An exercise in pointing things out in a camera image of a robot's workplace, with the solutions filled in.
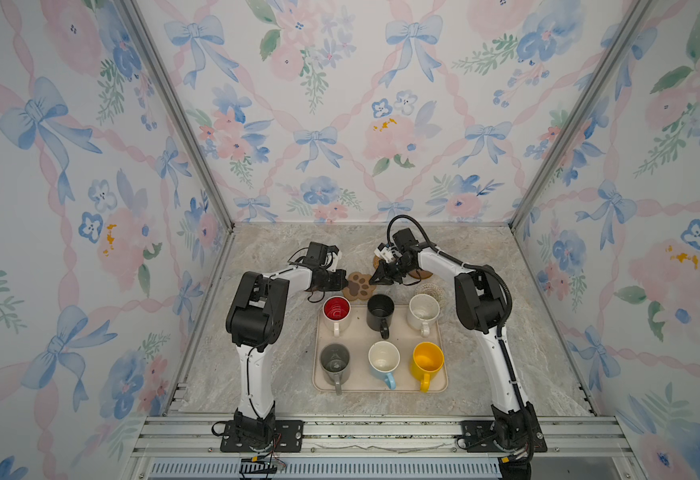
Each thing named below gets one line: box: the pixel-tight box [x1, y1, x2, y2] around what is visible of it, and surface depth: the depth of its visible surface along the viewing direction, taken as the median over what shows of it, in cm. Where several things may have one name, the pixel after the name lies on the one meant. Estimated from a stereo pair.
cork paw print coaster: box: [342, 272, 376, 301], surface depth 103 cm
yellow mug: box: [411, 342, 444, 393], surface depth 81 cm
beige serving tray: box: [312, 304, 449, 393], surface depth 88 cm
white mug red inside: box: [323, 295, 351, 337], surface depth 92 cm
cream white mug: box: [407, 293, 441, 338], surface depth 91 cm
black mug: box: [366, 293, 395, 340], surface depth 90 cm
